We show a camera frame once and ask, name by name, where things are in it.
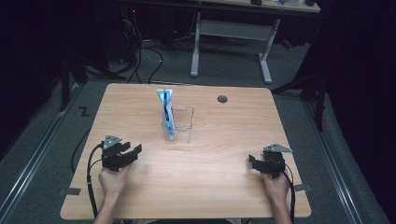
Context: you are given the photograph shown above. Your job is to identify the blue and white toothpaste tube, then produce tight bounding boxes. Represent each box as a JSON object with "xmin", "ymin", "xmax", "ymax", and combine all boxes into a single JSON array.
[{"xmin": 156, "ymin": 89, "xmax": 178, "ymax": 142}]

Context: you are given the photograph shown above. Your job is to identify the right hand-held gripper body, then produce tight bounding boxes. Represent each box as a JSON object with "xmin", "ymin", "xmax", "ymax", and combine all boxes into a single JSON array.
[{"xmin": 261, "ymin": 143, "xmax": 294, "ymax": 179}]

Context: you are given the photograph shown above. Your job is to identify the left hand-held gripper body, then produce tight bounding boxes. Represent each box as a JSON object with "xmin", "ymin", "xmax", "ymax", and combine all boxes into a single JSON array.
[{"xmin": 101, "ymin": 133, "xmax": 126, "ymax": 173}]

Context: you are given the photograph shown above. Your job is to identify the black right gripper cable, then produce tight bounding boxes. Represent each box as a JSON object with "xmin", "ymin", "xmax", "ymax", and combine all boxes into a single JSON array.
[{"xmin": 281, "ymin": 161, "xmax": 297, "ymax": 224}]

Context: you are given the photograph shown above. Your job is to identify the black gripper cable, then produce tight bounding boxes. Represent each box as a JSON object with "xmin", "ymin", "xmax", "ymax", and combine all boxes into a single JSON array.
[
  {"xmin": 86, "ymin": 143, "xmax": 105, "ymax": 219},
  {"xmin": 281, "ymin": 161, "xmax": 297, "ymax": 224}
]

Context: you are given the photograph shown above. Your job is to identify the person's left hand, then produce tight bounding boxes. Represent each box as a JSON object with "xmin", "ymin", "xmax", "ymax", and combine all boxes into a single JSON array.
[{"xmin": 98, "ymin": 161, "xmax": 134, "ymax": 201}]

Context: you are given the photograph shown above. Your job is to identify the black metal stand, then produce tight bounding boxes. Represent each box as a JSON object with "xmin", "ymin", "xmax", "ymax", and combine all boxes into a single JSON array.
[
  {"xmin": 58, "ymin": 50, "xmax": 127, "ymax": 112},
  {"xmin": 270, "ymin": 69, "xmax": 329, "ymax": 133}
]

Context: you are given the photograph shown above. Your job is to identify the grey tape strip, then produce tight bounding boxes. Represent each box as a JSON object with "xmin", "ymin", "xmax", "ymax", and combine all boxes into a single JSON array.
[
  {"xmin": 293, "ymin": 183, "xmax": 313, "ymax": 192},
  {"xmin": 58, "ymin": 187, "xmax": 82, "ymax": 197}
]

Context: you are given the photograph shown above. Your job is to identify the black floor cables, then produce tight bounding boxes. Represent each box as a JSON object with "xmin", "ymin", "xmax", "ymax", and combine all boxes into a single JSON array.
[{"xmin": 122, "ymin": 18, "xmax": 164, "ymax": 86}]

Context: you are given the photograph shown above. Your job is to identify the metal floor rail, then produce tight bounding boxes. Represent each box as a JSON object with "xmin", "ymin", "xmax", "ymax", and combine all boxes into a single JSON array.
[
  {"xmin": 0, "ymin": 83, "xmax": 82, "ymax": 220},
  {"xmin": 302, "ymin": 100, "xmax": 364, "ymax": 224}
]

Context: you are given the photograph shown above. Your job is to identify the clear plastic container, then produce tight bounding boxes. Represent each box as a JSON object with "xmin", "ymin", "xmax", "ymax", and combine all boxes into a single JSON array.
[{"xmin": 161, "ymin": 105, "xmax": 195, "ymax": 145}]

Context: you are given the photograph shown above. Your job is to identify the white-legged background desk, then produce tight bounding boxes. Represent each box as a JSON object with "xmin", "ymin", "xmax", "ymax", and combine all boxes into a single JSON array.
[{"xmin": 190, "ymin": 0, "xmax": 322, "ymax": 86}]

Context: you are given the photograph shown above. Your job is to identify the small red object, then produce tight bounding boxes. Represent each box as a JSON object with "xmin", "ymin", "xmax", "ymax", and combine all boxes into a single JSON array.
[{"xmin": 280, "ymin": 38, "xmax": 294, "ymax": 51}]

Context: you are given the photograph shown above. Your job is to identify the black cable beside table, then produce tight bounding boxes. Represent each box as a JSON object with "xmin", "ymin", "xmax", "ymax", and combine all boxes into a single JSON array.
[{"xmin": 70, "ymin": 129, "xmax": 92, "ymax": 175}]

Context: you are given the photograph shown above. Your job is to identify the person's right hand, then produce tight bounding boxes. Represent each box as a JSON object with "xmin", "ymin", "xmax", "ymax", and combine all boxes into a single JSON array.
[{"xmin": 260, "ymin": 170, "xmax": 291, "ymax": 203}]

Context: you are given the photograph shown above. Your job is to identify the black tape floor mark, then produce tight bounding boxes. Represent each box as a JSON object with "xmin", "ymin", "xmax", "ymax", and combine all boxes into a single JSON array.
[{"xmin": 78, "ymin": 105, "xmax": 92, "ymax": 118}]

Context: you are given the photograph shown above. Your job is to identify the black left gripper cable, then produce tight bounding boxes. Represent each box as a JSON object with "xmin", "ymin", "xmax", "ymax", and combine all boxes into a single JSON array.
[{"xmin": 86, "ymin": 143, "xmax": 105, "ymax": 219}]

